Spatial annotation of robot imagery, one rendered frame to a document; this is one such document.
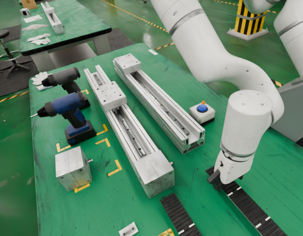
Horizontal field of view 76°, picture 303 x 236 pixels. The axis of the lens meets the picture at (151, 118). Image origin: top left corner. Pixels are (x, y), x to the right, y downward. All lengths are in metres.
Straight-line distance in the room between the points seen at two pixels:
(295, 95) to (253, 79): 0.33
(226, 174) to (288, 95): 0.40
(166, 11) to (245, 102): 0.26
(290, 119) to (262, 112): 0.45
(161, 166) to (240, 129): 0.28
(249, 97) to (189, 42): 0.17
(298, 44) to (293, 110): 0.23
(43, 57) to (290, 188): 2.23
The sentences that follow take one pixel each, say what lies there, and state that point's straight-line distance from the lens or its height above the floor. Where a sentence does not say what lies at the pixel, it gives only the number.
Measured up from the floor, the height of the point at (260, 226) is 0.81.
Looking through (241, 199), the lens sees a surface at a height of 0.81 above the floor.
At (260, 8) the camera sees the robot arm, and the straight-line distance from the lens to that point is 0.94.
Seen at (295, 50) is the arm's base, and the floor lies 1.05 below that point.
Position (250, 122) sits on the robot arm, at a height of 1.11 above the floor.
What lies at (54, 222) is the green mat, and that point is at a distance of 0.76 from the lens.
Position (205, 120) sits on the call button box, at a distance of 0.86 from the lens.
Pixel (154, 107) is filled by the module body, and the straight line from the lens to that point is 0.85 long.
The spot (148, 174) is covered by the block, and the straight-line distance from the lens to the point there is 0.62.
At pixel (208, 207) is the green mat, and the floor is 0.78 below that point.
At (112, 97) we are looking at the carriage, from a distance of 0.89.
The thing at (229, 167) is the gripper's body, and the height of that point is 0.95.
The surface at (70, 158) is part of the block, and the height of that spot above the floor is 0.87.
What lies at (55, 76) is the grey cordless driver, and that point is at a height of 0.99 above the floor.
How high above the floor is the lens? 1.40
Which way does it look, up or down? 42 degrees down
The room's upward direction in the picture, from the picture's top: 9 degrees counter-clockwise
